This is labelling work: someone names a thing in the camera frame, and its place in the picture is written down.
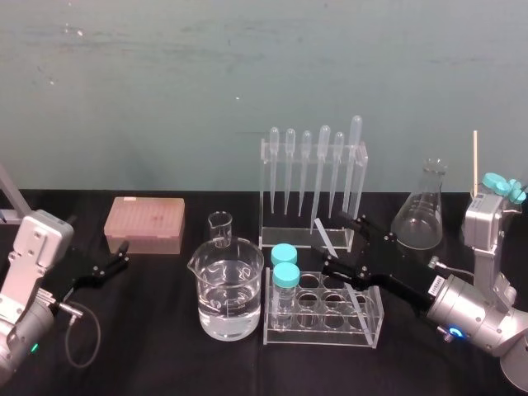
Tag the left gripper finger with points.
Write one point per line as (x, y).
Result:
(111, 268)
(123, 248)

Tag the small teal capped bottle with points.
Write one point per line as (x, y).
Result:
(516, 190)

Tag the black table cloth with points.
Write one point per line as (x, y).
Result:
(165, 363)

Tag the clear acrylic pipette stand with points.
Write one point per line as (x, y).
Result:
(288, 237)

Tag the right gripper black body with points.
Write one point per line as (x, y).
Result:
(402, 272)

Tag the clear vial with teal cap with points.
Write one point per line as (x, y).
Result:
(286, 275)
(284, 252)

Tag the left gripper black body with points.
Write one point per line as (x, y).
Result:
(82, 281)

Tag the longest clear plastic transfer pipette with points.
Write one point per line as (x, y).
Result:
(351, 165)

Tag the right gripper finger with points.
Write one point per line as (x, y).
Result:
(344, 272)
(365, 235)

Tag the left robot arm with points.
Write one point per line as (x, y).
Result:
(37, 239)

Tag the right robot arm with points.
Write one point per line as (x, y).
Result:
(474, 313)

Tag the large glass beaker with water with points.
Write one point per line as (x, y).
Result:
(227, 305)

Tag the clear acrylic tube rack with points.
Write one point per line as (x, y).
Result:
(321, 321)

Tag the pink pipette tip box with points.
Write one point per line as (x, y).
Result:
(144, 222)

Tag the small empty glass beaker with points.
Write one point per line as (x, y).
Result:
(219, 231)

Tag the clear glass conical flask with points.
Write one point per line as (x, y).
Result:
(418, 222)

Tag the thin wooden stick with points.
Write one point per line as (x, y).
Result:
(475, 165)

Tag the large teal capped bottle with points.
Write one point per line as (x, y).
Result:
(496, 185)

